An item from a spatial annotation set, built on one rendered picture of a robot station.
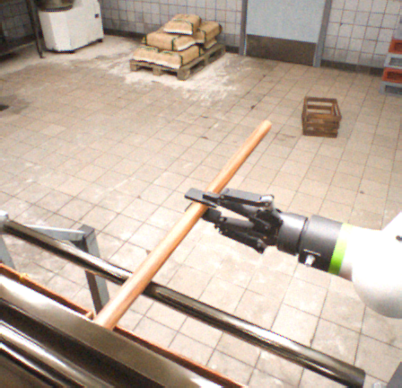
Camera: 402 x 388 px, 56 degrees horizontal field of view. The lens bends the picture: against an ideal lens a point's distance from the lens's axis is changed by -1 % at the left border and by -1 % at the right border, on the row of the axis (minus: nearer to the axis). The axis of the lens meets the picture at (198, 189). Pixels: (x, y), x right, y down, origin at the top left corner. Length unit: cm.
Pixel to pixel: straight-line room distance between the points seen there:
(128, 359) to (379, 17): 513
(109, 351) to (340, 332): 187
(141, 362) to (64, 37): 580
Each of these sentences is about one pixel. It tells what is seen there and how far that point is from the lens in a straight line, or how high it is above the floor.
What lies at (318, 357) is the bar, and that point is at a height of 117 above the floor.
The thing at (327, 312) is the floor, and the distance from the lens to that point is 216.
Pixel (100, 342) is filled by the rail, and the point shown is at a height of 143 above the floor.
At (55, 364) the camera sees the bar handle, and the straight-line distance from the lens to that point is 25.
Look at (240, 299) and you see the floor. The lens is 212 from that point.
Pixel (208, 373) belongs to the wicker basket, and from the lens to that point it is 107.
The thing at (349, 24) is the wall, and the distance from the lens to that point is 533.
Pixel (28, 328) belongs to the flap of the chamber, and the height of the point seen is 141.
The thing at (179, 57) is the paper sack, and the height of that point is 27.
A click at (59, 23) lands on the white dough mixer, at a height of 43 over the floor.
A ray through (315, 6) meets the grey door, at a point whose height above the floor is 72.
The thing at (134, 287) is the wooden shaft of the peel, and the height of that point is 121.
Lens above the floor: 167
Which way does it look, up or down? 36 degrees down
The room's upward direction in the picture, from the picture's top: straight up
